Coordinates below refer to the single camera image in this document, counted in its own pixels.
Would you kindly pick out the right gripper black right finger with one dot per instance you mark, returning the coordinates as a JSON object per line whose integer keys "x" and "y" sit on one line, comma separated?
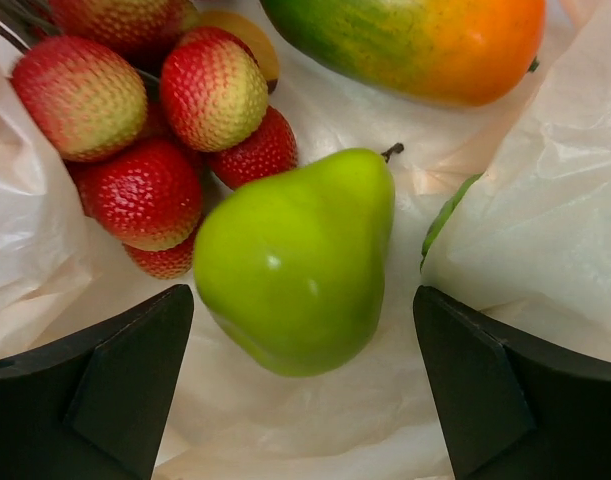
{"x": 511, "y": 405}

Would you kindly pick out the fake mango green orange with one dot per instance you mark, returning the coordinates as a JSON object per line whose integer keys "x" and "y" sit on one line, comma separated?
{"x": 465, "y": 53}

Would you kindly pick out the translucent orange plastic bag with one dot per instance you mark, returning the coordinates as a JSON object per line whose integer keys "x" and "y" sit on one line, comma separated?
{"x": 529, "y": 244}

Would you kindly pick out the green fake custard apple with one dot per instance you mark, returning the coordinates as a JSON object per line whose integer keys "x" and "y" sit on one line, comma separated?
{"x": 443, "y": 215}

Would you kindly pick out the green fake pear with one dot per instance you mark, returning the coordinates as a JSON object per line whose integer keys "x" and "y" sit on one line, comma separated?
{"x": 292, "y": 266}

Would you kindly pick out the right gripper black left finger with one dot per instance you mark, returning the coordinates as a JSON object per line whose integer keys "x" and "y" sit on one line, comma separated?
{"x": 94, "y": 404}

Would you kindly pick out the red fake lychee bunch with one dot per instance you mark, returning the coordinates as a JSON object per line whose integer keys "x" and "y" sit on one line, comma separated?
{"x": 270, "y": 150}

